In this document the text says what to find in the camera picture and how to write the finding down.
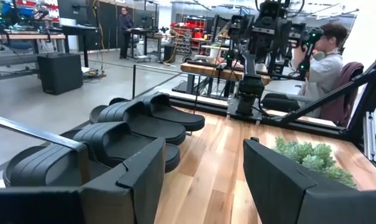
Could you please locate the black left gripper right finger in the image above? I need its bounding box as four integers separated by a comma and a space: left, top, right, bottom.
242, 136, 376, 224

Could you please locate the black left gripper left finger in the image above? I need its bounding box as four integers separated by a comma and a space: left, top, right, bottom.
0, 138, 167, 224

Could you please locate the green succulent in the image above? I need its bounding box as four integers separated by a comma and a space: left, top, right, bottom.
272, 136, 359, 190

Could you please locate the black metal wooden shelf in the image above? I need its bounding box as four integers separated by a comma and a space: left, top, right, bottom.
0, 63, 203, 187

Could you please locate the person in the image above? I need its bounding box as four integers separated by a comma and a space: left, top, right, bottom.
118, 6, 135, 60
293, 23, 350, 118

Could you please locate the background wooden work table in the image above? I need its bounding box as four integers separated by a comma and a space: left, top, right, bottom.
180, 61, 272, 99

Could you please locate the red storage shelving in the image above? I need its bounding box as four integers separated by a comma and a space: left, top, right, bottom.
170, 17, 207, 57

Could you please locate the dark red jacket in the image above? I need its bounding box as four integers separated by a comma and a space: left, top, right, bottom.
318, 61, 365, 128

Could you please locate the black box cabinet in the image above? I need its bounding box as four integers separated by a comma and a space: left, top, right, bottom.
37, 52, 84, 96

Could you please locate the wooden top side table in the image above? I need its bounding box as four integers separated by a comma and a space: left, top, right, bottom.
0, 32, 66, 103

